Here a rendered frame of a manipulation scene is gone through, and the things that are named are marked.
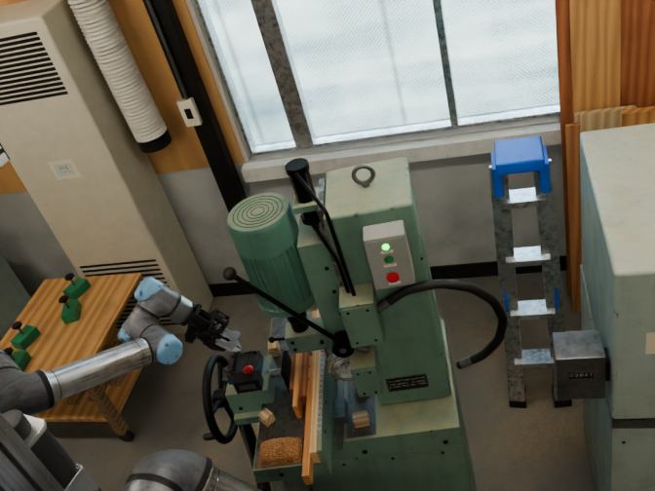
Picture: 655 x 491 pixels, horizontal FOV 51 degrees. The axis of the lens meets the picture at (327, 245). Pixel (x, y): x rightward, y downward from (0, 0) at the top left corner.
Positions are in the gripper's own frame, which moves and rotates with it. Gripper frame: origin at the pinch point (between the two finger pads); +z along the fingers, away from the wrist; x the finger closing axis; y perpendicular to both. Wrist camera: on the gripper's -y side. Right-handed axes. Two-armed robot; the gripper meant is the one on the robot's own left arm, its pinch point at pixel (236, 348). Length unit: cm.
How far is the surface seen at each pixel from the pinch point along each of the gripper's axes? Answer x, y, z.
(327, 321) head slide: 3.0, 32.2, 8.2
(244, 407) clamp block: -13.2, -5.2, 11.5
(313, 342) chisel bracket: 3.1, 20.0, 13.4
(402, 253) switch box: 3, 70, -2
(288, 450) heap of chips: -27.9, 14.6, 17.5
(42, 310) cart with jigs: 57, -159, -26
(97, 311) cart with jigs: 57, -131, -9
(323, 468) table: -30.2, 20.3, 26.3
